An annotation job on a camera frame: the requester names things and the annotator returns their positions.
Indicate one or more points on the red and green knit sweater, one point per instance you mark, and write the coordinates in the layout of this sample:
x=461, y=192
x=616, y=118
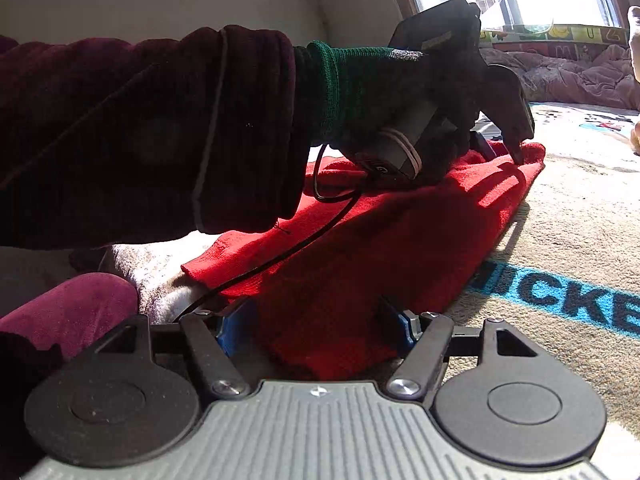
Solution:
x=375, y=260

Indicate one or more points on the person's left hand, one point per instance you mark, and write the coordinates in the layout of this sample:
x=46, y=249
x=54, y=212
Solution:
x=360, y=85

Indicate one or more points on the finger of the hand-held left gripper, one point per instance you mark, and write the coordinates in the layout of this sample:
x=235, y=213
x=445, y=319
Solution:
x=515, y=120
x=481, y=144

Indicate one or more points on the person's left forearm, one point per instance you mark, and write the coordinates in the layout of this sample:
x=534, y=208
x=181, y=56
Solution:
x=125, y=135

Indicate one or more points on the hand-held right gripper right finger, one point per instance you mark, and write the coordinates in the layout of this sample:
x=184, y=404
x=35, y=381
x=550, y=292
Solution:
x=406, y=332

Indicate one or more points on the purple quilted duvet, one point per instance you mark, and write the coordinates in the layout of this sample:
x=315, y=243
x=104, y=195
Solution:
x=575, y=77

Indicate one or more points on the person's maroon clad leg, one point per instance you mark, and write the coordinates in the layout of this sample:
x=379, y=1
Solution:
x=75, y=305

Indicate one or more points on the cartoon printed beige blanket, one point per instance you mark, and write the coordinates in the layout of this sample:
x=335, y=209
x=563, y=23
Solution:
x=565, y=210

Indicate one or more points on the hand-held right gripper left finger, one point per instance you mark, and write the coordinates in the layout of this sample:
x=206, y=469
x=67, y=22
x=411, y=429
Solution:
x=232, y=330

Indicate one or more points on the colourful foam letter mat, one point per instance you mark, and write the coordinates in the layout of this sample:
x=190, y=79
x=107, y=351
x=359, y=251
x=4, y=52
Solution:
x=575, y=35

